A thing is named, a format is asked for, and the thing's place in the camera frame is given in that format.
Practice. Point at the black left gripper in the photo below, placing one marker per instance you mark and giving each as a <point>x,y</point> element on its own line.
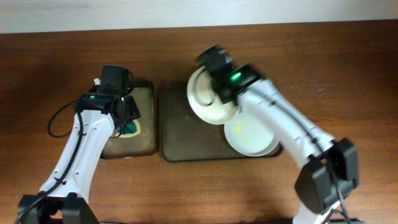
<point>135,112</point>

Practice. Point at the yellow green sponge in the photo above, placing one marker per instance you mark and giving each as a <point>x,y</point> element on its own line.
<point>129,130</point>

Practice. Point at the cream white plate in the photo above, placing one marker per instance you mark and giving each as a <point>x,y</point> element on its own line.
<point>204,102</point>

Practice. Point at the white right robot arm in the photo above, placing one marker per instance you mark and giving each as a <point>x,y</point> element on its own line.
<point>329,168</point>

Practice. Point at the small black water tray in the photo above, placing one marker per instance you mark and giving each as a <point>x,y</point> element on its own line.
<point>144,143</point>

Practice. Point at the large brown serving tray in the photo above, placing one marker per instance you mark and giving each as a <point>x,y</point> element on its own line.
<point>183,136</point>

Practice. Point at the pale green plate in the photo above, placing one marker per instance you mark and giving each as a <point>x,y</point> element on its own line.
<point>249,136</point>

